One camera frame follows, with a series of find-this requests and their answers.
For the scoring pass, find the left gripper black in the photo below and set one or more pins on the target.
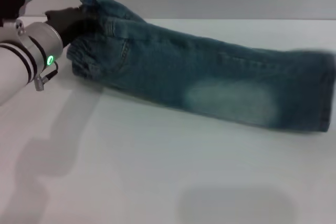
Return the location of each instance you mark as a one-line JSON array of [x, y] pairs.
[[68, 23]]

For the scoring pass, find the blue denim shorts with print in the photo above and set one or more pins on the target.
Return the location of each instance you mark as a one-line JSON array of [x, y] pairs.
[[199, 74]]

